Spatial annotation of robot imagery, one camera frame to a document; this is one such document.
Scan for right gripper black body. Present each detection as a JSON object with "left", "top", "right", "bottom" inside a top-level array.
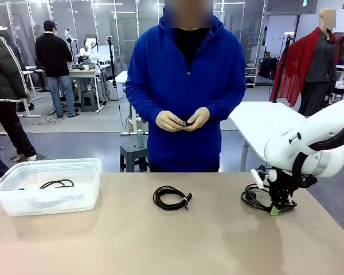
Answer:
[{"left": 268, "top": 168, "right": 298, "bottom": 200}]

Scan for thick black power cable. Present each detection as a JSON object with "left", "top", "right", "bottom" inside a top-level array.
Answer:
[
  {"left": 17, "top": 179, "right": 85, "bottom": 209},
  {"left": 240, "top": 183, "right": 276, "bottom": 213}
]

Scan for thin black USB cable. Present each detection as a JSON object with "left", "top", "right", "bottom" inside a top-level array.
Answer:
[{"left": 153, "top": 185, "right": 193, "bottom": 211}]

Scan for person's right forearm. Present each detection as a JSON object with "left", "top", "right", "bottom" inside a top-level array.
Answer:
[{"left": 125, "top": 85, "right": 164, "bottom": 127}]

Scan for person's left forearm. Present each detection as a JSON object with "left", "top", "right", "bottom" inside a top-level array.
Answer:
[{"left": 203, "top": 82, "right": 247, "bottom": 127}]

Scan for person's left hand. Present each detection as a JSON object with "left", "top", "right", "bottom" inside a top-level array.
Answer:
[{"left": 183, "top": 106, "right": 211, "bottom": 132}]

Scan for person's right hand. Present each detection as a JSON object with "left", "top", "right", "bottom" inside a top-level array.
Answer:
[{"left": 155, "top": 110, "right": 186, "bottom": 133}]

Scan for white table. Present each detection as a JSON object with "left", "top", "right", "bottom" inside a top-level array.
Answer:
[{"left": 228, "top": 100, "right": 344, "bottom": 172}]

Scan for wooden shoe rack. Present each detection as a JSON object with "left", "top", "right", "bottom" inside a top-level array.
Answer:
[{"left": 245, "top": 66, "right": 259, "bottom": 89}]

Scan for black bags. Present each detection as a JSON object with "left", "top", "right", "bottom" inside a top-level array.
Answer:
[{"left": 259, "top": 57, "right": 279, "bottom": 80}]

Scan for red cloth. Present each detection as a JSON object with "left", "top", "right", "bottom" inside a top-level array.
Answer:
[{"left": 269, "top": 27, "right": 338, "bottom": 107}]

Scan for mannequin in grey shirt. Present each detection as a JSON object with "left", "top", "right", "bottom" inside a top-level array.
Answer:
[{"left": 298, "top": 7, "right": 339, "bottom": 117}]

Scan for black tripod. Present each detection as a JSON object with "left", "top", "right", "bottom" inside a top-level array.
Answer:
[{"left": 275, "top": 33, "right": 294, "bottom": 103}]

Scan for person in blue hoodie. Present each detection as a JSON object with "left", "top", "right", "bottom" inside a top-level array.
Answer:
[{"left": 125, "top": 0, "right": 247, "bottom": 173}]

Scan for dark grey plastic stool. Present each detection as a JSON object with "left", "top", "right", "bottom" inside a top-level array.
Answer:
[
  {"left": 119, "top": 141, "right": 151, "bottom": 172},
  {"left": 80, "top": 90, "right": 99, "bottom": 112}
]

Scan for white desk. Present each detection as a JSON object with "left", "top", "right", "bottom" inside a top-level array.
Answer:
[
  {"left": 17, "top": 66, "right": 42, "bottom": 118},
  {"left": 114, "top": 70, "right": 150, "bottom": 136}
]

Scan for grey metal work desk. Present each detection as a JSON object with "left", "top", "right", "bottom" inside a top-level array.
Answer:
[{"left": 68, "top": 64, "right": 111, "bottom": 114}]

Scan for man in black sweater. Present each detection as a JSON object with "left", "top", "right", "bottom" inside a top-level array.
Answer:
[{"left": 35, "top": 19, "right": 80, "bottom": 119}]

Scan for clear plastic storage bin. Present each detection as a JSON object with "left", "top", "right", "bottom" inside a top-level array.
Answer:
[{"left": 0, "top": 158, "right": 103, "bottom": 217}]

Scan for person in green jacket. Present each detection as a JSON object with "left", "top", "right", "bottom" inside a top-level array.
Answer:
[{"left": 0, "top": 11, "right": 37, "bottom": 163}]

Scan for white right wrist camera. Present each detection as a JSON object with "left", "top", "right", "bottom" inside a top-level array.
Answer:
[{"left": 251, "top": 168, "right": 277, "bottom": 189}]

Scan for black right arm hose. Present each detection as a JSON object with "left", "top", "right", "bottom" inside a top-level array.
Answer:
[{"left": 291, "top": 114, "right": 344, "bottom": 190}]

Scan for black camera stand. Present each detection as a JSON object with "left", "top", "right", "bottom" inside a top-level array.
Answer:
[{"left": 107, "top": 36, "right": 118, "bottom": 87}]

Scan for black floor cable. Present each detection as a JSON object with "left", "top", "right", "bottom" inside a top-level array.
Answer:
[{"left": 36, "top": 113, "right": 65, "bottom": 126}]

